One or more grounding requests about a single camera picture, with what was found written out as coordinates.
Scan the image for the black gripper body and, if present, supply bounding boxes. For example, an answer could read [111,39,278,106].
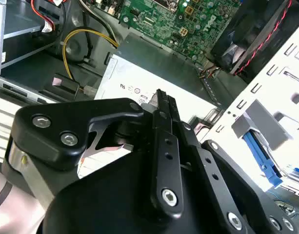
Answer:
[36,118,228,234]

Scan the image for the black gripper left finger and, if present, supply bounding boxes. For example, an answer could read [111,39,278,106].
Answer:
[8,89,186,220]

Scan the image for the hard disk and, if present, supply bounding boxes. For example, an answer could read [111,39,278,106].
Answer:
[241,130,299,195]

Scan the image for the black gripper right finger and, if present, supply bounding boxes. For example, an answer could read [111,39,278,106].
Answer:
[167,96,299,234]

